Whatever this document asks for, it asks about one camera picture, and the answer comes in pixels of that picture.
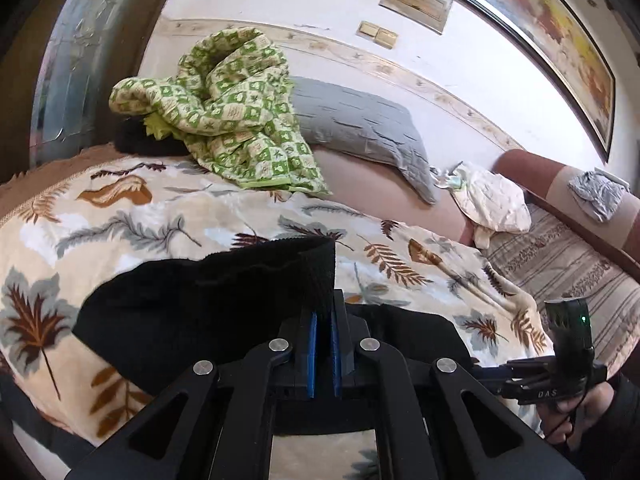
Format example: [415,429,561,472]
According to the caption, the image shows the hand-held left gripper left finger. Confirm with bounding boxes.
[65,310,318,480]

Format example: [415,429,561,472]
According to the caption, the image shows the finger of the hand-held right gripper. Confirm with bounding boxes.
[470,362,551,388]

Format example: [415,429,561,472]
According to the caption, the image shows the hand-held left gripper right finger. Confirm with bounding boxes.
[327,290,586,480]

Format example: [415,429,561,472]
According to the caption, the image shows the black pants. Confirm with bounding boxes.
[72,236,473,436]

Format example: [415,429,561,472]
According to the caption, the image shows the person's right forearm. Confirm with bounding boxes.
[597,372,640,461]

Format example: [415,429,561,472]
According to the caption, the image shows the person's right hand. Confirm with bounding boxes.
[542,385,615,457]

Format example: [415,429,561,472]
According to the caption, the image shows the striped sofa cover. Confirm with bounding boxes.
[485,204,640,376]

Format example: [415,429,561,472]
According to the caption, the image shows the grey crumpled cloth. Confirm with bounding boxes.
[567,170,631,223]

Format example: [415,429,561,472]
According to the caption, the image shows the cream floral cloth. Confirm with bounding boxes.
[452,162,532,250]

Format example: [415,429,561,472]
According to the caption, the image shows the pink mattress sheet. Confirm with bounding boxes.
[305,145,476,248]

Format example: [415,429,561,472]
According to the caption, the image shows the light blue crumpled cloth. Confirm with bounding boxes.
[434,161,468,192]

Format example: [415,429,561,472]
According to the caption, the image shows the leaf print blanket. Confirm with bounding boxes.
[0,155,551,480]

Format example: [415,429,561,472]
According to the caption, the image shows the grey quilted pillow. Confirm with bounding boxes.
[287,76,443,205]

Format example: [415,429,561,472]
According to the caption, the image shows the green patterned quilt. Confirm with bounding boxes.
[109,26,333,198]

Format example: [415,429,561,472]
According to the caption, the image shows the framed painting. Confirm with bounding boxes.
[455,0,617,163]

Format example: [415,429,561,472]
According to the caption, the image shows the brown fringed bedspread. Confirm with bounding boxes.
[0,142,128,221]

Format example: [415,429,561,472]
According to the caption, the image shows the frosted glass door panel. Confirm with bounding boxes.
[30,0,168,161]

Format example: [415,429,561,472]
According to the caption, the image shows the black cable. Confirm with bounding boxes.
[541,400,590,448]

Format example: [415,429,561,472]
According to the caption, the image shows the metal wall plaque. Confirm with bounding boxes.
[378,0,453,35]

